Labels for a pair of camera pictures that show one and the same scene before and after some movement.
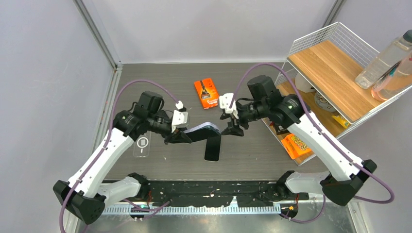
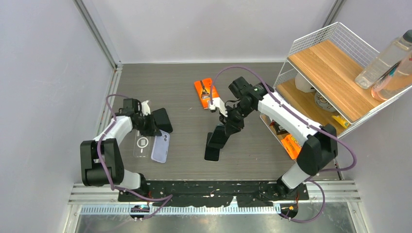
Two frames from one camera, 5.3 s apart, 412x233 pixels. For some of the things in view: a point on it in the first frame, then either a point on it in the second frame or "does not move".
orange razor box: (207, 92) does not move
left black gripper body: (159, 124) to (146, 126)
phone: (203, 131) to (219, 138)
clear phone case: (141, 147) does not move
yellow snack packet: (343, 123) does not move
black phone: (213, 147) does not move
